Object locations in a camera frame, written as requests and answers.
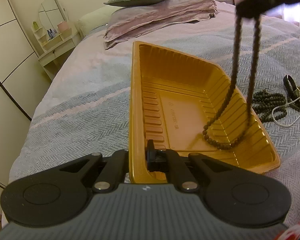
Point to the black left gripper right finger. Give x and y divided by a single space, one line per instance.
173 166

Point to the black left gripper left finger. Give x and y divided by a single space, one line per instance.
113 172

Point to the golden plastic tray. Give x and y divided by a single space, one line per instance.
172 97

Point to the white sliding wardrobe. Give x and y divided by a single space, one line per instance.
15 53

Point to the white vanity dressing table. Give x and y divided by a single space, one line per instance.
56 50

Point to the folded pink blanket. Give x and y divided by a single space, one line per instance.
131 22

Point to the white pillow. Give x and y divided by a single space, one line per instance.
95 19

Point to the pink storage box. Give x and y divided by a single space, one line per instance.
63 26

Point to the oval vanity mirror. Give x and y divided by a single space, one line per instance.
51 14

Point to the black leather strap watch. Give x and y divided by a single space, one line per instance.
293 92

